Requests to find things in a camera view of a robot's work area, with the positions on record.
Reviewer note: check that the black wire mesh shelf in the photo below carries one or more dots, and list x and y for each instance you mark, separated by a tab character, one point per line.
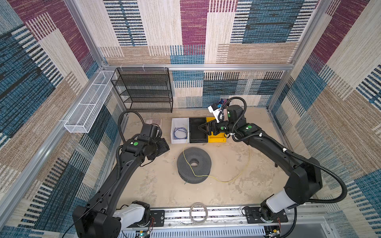
144	89

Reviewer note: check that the white plastic bin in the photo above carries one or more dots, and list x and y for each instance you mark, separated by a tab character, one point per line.
180	131

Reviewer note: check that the yellow plastic bin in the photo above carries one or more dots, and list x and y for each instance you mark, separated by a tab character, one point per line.
213	138

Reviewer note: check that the white wire mesh basket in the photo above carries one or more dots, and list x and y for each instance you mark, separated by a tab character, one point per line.
87	110

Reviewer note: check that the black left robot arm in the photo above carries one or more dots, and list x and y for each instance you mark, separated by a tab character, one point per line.
100	217

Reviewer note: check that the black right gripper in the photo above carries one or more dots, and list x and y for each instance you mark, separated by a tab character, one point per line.
214	125

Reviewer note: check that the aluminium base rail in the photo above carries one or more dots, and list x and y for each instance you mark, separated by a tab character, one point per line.
237	221

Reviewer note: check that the black plastic bin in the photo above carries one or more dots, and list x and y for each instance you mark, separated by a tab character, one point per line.
197	135

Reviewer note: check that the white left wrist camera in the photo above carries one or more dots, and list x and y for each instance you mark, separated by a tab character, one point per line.
155	131

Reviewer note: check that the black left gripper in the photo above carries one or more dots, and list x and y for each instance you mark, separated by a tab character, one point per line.
163	147

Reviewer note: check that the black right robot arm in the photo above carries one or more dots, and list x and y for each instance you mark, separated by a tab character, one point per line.
304	174

